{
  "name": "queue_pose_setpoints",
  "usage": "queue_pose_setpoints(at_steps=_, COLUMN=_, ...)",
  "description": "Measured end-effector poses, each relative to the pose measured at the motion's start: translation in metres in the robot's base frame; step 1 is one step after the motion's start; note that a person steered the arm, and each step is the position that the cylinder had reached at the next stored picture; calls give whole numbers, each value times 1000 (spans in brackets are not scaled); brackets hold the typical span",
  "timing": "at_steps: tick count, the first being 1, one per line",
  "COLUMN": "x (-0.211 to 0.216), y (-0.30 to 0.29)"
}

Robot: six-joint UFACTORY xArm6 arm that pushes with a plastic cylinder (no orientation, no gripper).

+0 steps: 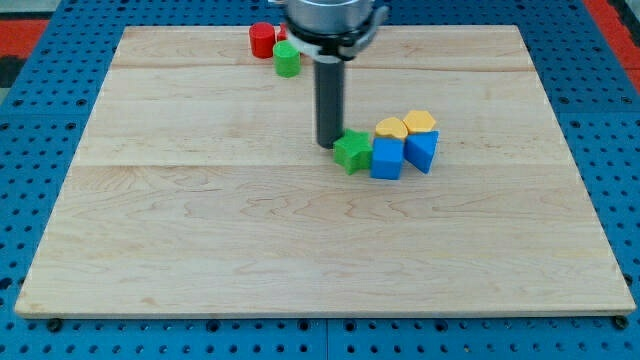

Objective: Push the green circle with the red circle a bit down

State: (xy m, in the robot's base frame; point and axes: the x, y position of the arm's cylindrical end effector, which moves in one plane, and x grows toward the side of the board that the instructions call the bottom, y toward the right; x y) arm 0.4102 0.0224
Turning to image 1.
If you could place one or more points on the yellow heart block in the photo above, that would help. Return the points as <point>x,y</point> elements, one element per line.
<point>391,127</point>

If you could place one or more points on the yellow hexagon block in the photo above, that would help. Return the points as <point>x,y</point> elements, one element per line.
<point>419,121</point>

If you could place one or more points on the blue triangle block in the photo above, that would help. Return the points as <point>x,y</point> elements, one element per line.
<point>420,149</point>

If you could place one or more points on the green star block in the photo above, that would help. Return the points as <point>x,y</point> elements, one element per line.
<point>353,151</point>

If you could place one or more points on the red cylinder block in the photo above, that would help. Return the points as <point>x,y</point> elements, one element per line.
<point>262,39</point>

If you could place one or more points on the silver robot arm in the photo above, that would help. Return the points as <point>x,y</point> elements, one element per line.
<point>332,31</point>

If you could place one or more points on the small red block behind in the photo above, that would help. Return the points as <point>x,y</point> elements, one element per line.
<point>282,32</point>

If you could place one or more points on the green cylinder block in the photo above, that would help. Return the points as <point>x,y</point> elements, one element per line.
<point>286,59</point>

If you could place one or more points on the wooden board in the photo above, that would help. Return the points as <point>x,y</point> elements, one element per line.
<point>198,191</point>

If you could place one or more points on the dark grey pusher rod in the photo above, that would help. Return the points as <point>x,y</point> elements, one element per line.
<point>329,102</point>

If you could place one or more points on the blue cube block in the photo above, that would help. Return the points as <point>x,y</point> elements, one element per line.
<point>387,158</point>

